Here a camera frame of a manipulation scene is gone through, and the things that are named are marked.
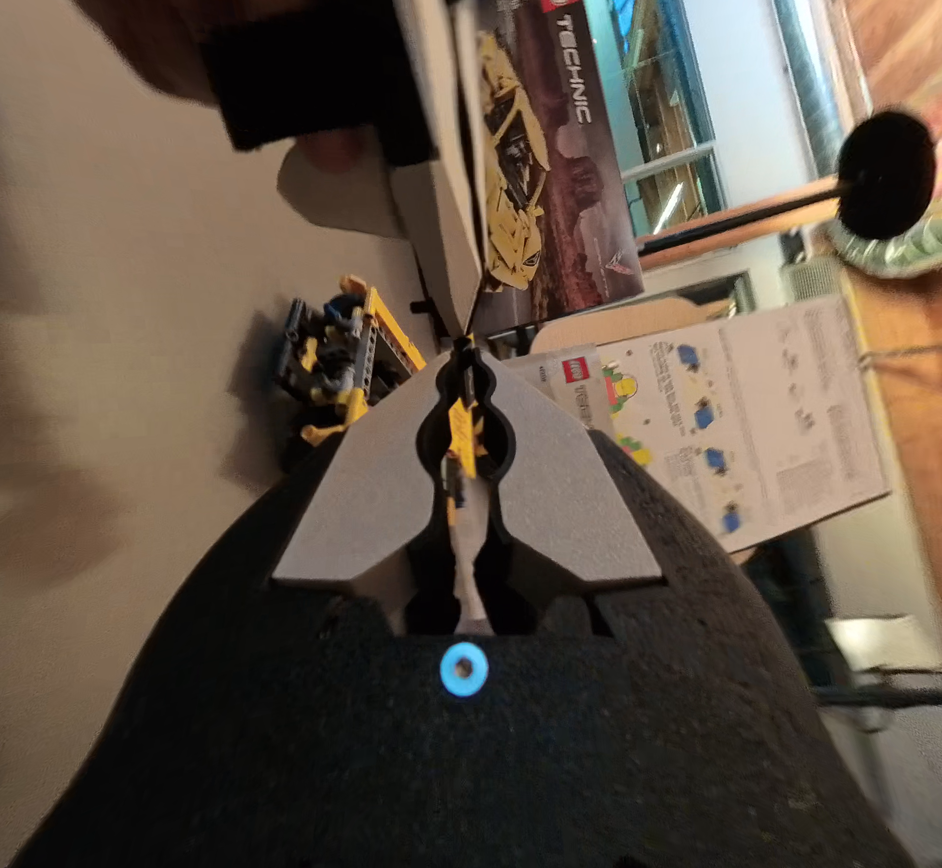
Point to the person's left hand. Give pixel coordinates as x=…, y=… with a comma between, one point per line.
x=132, y=0

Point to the toy car set box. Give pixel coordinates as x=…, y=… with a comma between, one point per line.
x=574, y=169

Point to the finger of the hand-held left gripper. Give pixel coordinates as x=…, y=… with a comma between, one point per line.
x=434, y=147
x=471, y=147

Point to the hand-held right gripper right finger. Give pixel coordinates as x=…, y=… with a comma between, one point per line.
x=581, y=515

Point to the building instruction booklet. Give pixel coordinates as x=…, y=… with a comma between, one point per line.
x=773, y=404

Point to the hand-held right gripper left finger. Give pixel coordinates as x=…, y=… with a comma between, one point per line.
x=353, y=515

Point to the yellow toy car model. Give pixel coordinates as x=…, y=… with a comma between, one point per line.
x=346, y=360

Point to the yellow toy connector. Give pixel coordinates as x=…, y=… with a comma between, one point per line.
x=462, y=441

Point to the grey desk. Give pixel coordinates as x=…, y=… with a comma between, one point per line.
x=147, y=294

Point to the black round lamp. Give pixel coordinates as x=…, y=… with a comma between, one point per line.
x=887, y=173

